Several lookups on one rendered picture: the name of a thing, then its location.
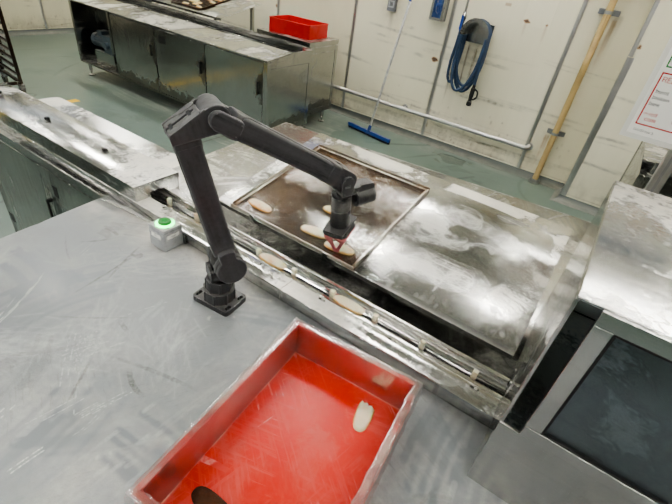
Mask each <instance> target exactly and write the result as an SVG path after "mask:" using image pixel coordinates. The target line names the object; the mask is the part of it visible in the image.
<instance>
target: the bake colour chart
mask: <svg viewBox="0 0 672 504"><path fill-rule="evenodd" d="M619 134H620V135H623V136H627V137H630V138H633V139H637V140H640V141H644V142H647V143H650V144H654V145H657V146H660V147H664V148H667V149H671V150H672V35H671V37H670V39H669V41H668V43H667V45H666V47H665V48H664V50H663V52H662V54H661V56H660V58H659V60H658V62H657V63H656V65H655V67H654V69H653V71H652V73H651V75H650V77H649V78H648V80H647V82H646V84H645V86H644V88H643V90H642V92H641V93H640V95H639V97H638V99H637V101H636V103H635V105H634V107H633V108H632V110H631V112H630V114H629V116H628V118H627V120H626V121H625V123H624V125H623V127H622V129H621V131H620V133H619Z"/></svg>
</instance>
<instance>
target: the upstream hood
mask: <svg viewBox="0 0 672 504"><path fill-rule="evenodd" d="M0 121H1V122H3V123H4V124H6V125H8V126H9V127H11V128H13V129H14V130H16V131H18V132H19V133H21V134H23V135H24V136H26V137H28V138H29V139H31V140H33V141H34V142H36V143H38V144H40V145H41V146H43V147H45V148H46V149H48V150H50V151H51V152H53V153H55V154H56V155H58V156H60V157H61V158H63V159H65V160H66V161H68V162H70V163H71V164H73V165H75V166H76V167H78V168H80V169H81V170H83V171H85V172H86V173H88V174H90V175H91V176H93V177H95V178H96V179H98V180H100V181H101V182H103V183H105V184H106V185H108V186H110V187H111V188H113V189H115V190H116V191H118V192H120V193H121V194H123V195H125V196H126V197H128V198H130V199H131V200H133V201H135V202H138V201H141V200H143V199H146V198H149V197H151V195H150V192H152V191H155V190H158V189H160V188H163V187H166V186H168V190H170V189H173V188H176V189H178V190H180V189H179V179H178V177H179V172H177V171H175V170H173V169H171V168H169V167H167V166H165V165H163V164H162V163H160V162H158V161H156V160H154V159H152V158H150V157H148V156H146V155H144V154H142V153H140V152H138V151H136V150H135V149H133V148H131V147H129V146H127V145H125V144H123V143H121V142H119V141H117V140H115V139H113V138H111V137H109V136H108V135H106V134H104V133H102V132H100V131H98V130H96V129H94V128H92V127H90V126H88V125H86V124H84V123H83V122H81V121H79V120H77V119H75V118H73V117H71V116H69V115H67V114H65V113H63V112H61V111H59V110H57V109H55V108H54V107H52V106H50V105H48V104H46V103H44V102H42V101H40V100H38V99H36V98H34V97H32V96H30V95H28V94H26V93H25V92H23V91H21V90H19V89H17V88H15V87H13V86H11V85H9V84H7V83H0Z"/></svg>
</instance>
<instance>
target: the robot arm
mask: <svg viewBox="0 0 672 504"><path fill-rule="evenodd" d="M162 126H163V129H164V132H165V134H166V135H167V137H168V138H169V140H170V143H171V145H172V148H173V150H174V152H175V155H176V158H177V160H178V163H179V166H180V168H181V171H182V174H183V176H184V179H185V182H186V185H187V187H188V190H189V193H190V195H191V198H192V201H193V203H194V206H195V209H196V212H197V214H198V217H199V220H200V222H201V225H202V228H203V230H204V233H205V236H206V240H207V242H208V247H207V255H208V258H209V261H208V262H205V265H206V272H207V275H206V277H205V283H203V287H202V288H200V289H199V290H197V291H196V292H195V293H194V294H193V299H194V301H196V302H198V303H200V304H202V305H204V306H206V307H207V308H209V309H211V310H213V311H215V312H217V313H218V314H220V315H222V316H224V317H227V316H229V315H230V314H231V313H233V312H234V311H235V310H236V309H237V308H238V307H240V306H241V305H242V304H243V303H244V302H245V301H246V295H245V294H243V293H241V292H239V291H237V290H235V282H238V281H239V280H241V279H242V278H243V277H244V276H245V274H246V272H247V265H246V262H245V260H244V258H243V257H242V256H241V254H240V253H239V251H238V249H237V248H236V246H235V244H234V242H233V239H232V236H231V234H230V231H229V228H228V225H227V222H226V219H225V215H224V212H223V209H222V206H221V203H220V200H219V197H218V193H217V190H216V187H215V184H214V181H213V178H212V175H211V171H210V168H209V165H208V162H207V159H206V156H205V152H204V149H203V143H202V140H201V139H203V138H206V137H210V136H213V135H216V134H222V135H224V136H225V137H227V138H229V139H231V140H234V141H238V142H241V143H243V144H245V145H247V146H249V147H251V148H254V149H256V150H258V151H260V152H262V153H264V154H266V155H269V156H271V157H273V158H275V159H277V160H279V161H281V162H284V163H286V164H288V165H290V166H292V167H294V168H296V169H299V170H301V171H303V172H305V173H307V174H309V175H311V176H314V177H315V178H317V179H318V180H320V181H322V182H324V183H326V184H328V185H330V186H331V187H332V188H333V189H334V190H333V191H332V192H331V215H330V220H329V222H328V223H327V224H326V225H325V226H324V228H323V233H324V237H325V238H326V240H327V241H328V242H329V243H330V245H331V247H332V249H333V251H334V252H337V253H338V252H339V250H340V249H341V247H342V246H343V244H344V243H345V242H346V240H347V239H348V237H349V236H350V235H351V233H352V232H353V230H354V229H355V225H356V224H355V223H354V222H355V221H357V217H356V216H354V215H351V203H352V204H353V205H354V206H356V207H357V206H360V205H363V204H366V203H369V202H372V201H375V200H376V190H375V184H374V183H373V182H372V181H371V180H370V179H368V178H367V177H365V178H360V179H357V178H356V175H355V174H354V173H353V172H351V171H350V170H349V169H348V168H347V167H346V166H344V165H343V164H342V163H341V162H339V161H337V160H335V159H333V158H329V157H327V156H325V155H322V154H320V153H318V152H316V151H314V150H312V149H310V148H309V147H307V146H305V145H303V144H301V143H299V142H297V141H295V140H293V139H291V138H289V137H288V136H286V135H284V134H282V133H280V132H278V131H276V130H274V129H272V128H270V127H269V126H267V125H265V124H263V123H261V122H259V121H257V120H255V119H253V118H251V117H249V116H248V115H246V114H244V113H243V112H241V111H240V110H238V109H236V108H234V107H232V106H229V107H228V106H227V105H225V104H223V103H221V102H220V100H219V99H218V98H217V97H216V96H214V95H212V94H209V93H205V94H201V95H200V96H198V97H197V98H196V99H195V98H194V99H192V100H191V101H190V102H189V103H187V104H186V105H185V106H183V107H182V108H181V109H179V110H178V111H177V112H176V113H174V114H173V115H172V116H170V117H169V118H168V119H167V120H165V121H164V122H163V123H162ZM332 239H334V240H336V241H337V242H338V243H339V245H338V247H337V248H336V247H335V245H334V243H333V240H332Z"/></svg>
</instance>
